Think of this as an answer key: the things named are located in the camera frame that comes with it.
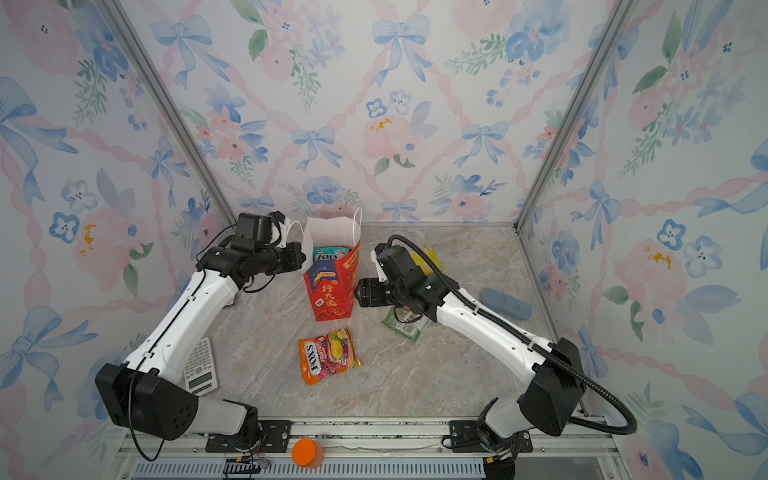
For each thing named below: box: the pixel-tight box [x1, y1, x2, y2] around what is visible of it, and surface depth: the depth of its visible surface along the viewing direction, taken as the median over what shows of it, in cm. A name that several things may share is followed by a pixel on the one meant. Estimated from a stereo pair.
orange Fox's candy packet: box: [298, 326, 362, 385], surface depth 86 cm
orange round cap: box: [292, 438, 325, 469], surface depth 65 cm
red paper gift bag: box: [302, 207, 363, 322], surface depth 89 cm
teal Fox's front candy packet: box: [313, 246, 352, 269], surface depth 92 cm
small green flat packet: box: [382, 305, 429, 341], surface depth 94 cm
